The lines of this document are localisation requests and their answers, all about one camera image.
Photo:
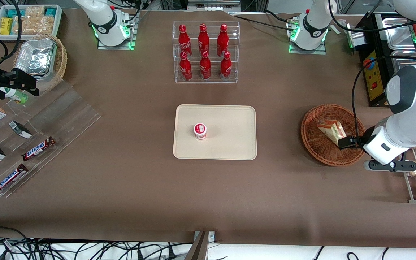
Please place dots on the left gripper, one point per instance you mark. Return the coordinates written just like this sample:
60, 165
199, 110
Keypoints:
366, 136

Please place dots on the brown table cover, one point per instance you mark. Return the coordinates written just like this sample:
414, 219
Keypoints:
139, 202

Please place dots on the white plastic bin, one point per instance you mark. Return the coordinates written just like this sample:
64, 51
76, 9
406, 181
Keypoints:
58, 21

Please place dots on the triangle sandwich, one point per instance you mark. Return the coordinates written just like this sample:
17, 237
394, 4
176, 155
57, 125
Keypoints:
330, 130

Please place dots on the shallow round brown wicker basket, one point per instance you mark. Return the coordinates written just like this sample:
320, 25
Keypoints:
316, 144

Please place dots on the white green small bottle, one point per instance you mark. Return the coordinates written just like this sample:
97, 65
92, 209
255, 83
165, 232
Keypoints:
14, 95

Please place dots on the red white yogurt cup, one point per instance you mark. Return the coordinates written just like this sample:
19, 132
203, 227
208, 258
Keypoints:
200, 131

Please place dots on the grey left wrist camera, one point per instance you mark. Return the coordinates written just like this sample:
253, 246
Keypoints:
392, 166

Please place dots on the Snickers chocolate bar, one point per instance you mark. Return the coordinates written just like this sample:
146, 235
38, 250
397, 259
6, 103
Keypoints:
37, 149
10, 179

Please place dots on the steel warmer pan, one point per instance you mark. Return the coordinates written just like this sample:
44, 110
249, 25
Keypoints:
397, 34
404, 59

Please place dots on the metal table bracket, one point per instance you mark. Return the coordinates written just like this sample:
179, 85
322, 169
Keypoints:
201, 245

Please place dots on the clear cracker bag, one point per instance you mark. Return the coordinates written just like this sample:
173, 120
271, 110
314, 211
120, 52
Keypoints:
24, 25
43, 22

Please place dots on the clear acrylic bottle rack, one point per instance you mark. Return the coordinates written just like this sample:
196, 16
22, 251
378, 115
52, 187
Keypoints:
211, 81

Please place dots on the red cola bottle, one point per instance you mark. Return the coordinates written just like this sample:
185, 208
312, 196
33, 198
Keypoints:
203, 39
222, 39
185, 68
226, 68
205, 68
183, 40

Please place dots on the clear plastic wrapper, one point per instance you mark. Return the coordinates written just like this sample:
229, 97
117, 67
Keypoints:
341, 25

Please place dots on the cream plastic tray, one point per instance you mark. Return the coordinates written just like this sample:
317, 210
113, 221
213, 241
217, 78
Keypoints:
226, 142

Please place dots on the deep tan wicker basket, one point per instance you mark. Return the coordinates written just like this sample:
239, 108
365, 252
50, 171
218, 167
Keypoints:
60, 61

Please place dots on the silver foil container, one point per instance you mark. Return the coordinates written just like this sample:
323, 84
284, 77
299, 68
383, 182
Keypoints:
34, 57

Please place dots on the clear acrylic display stand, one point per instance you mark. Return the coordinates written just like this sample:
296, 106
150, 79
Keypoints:
67, 119

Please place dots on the teal snack packet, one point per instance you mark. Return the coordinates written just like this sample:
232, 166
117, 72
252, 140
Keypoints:
50, 12
16, 13

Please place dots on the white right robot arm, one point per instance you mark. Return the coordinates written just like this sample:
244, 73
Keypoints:
108, 23

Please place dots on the yellow snack packet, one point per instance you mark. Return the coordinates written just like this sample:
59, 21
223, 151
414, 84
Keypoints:
6, 26

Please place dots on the black food warmer appliance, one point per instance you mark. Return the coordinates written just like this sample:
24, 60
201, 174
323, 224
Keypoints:
374, 83

